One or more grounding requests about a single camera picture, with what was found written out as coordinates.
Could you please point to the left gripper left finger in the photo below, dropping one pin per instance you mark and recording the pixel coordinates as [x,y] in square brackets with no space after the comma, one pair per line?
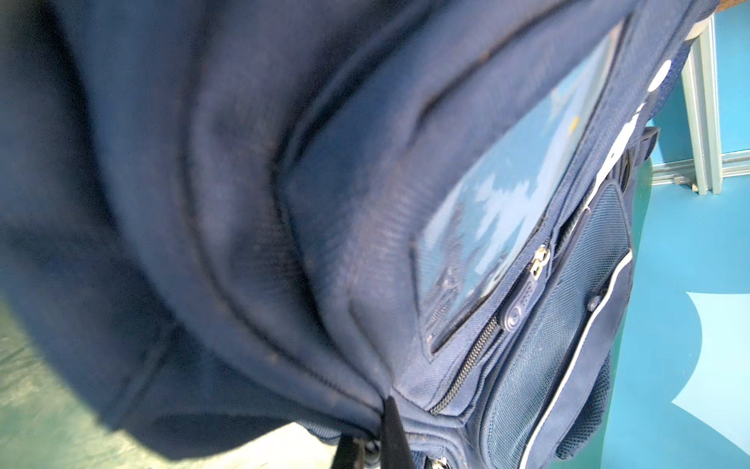
[349,454]

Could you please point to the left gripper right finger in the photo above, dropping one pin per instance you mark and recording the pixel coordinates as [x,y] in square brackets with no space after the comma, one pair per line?
[395,451]

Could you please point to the navy blue backpack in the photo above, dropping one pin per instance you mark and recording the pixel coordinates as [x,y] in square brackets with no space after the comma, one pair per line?
[221,217]

